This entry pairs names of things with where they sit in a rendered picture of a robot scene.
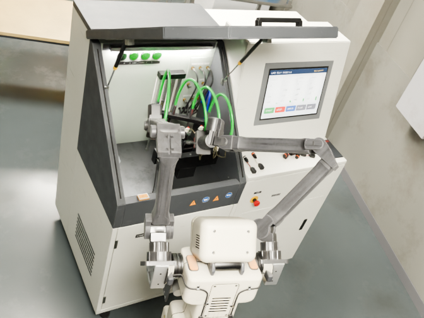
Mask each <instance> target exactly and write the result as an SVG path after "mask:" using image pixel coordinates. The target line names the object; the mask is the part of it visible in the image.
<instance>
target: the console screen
mask: <svg viewBox="0 0 424 318"><path fill-rule="evenodd" d="M333 63H334V61H306V62H273V63H266V64H265V68H264V74H263V77H262V83H261V90H260V94H259V99H258V103H257V110H256V116H255V119H254V126H259V125H265V124H275V123H282V122H292V121H303V120H309V119H319V117H320V114H321V109H322V104H323V101H324V97H325V94H326V90H327V85H328V83H329V78H330V75H331V70H332V67H333Z"/></svg>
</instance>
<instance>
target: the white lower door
mask: <svg viewBox="0 0 424 318"><path fill-rule="evenodd" d="M232 207H233V205H228V206H223V207H219V208H213V209H207V210H204V211H198V212H195V213H189V214H185V215H179V216H174V220H175V222H174V236H173V239H169V240H166V242H169V252H172V253H180V250H181V248H183V247H190V243H191V221H192V219H193V218H194V217H196V216H229V214H230V212H231V210H232ZM149 242H150V240H149V239H144V223H139V224H136V225H130V226H126V227H120V228H117V234H116V238H115V244H114V249H113V253H112V258H111V262H110V267H109V273H108V276H107V282H106V285H105V291H104V295H103V300H102V306H101V309H106V308H109V307H113V306H116V305H120V304H123V303H127V302H131V301H134V300H138V299H140V298H144V297H148V296H152V295H156V294H158V293H162V292H163V288H150V285H149V281H148V275H147V271H146V267H147V266H140V261H146V258H147V252H149Z"/></svg>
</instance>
